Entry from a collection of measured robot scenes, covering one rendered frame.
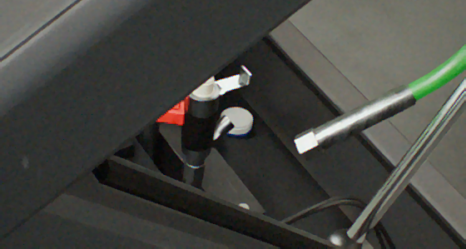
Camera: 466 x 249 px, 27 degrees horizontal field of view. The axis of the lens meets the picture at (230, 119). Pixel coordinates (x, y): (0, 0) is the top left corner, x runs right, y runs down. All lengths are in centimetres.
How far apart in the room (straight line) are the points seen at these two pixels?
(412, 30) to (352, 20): 17
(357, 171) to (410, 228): 9
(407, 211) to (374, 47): 175
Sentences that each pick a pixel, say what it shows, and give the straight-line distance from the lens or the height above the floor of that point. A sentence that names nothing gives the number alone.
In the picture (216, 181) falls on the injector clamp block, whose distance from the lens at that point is 88.
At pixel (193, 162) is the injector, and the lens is 83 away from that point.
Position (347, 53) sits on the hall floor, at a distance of 267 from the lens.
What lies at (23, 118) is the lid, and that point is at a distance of 17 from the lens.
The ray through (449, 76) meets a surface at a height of 118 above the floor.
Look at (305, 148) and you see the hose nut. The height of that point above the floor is 111.
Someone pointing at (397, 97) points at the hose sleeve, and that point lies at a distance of 72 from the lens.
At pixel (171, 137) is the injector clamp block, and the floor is 98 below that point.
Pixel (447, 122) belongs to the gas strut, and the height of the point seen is 138.
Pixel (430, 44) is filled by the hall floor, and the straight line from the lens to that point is 279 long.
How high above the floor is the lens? 161
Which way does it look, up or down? 42 degrees down
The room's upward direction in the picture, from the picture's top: 8 degrees clockwise
